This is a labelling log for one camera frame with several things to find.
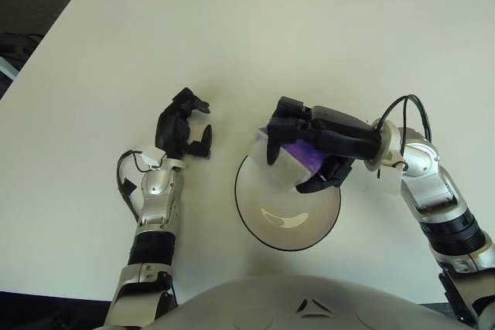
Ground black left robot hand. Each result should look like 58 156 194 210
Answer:
154 87 213 161

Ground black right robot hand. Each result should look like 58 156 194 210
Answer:
265 96 384 195

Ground purple tissue paper pack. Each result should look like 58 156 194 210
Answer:
247 125 329 189

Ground white plate with black rim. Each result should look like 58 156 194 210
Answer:
234 151 342 252

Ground black bag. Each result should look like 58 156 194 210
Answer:
0 32 44 88

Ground grey blue flat board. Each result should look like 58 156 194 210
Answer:
0 56 19 79

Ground grey robot torso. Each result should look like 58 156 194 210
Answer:
142 274 481 330

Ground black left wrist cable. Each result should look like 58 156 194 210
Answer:
117 148 167 223

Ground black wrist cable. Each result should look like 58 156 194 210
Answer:
375 94 434 177
117 148 167 223

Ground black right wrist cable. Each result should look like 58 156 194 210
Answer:
375 94 434 177

